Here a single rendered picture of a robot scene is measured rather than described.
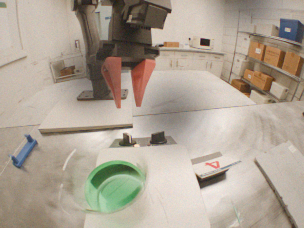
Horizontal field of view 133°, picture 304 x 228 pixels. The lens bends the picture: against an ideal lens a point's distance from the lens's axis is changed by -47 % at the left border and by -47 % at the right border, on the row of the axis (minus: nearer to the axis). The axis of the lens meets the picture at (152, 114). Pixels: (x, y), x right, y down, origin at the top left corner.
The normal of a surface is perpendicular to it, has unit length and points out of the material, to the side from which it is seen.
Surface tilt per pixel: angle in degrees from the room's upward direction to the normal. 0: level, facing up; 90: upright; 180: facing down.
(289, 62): 89
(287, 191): 0
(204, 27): 90
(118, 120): 2
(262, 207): 0
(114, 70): 83
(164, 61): 90
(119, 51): 63
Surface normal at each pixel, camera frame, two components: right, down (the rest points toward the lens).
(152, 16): 0.44, 0.62
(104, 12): 0.15, 0.56
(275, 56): -1.00, 0.05
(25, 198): -0.01, -0.82
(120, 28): 0.49, 0.04
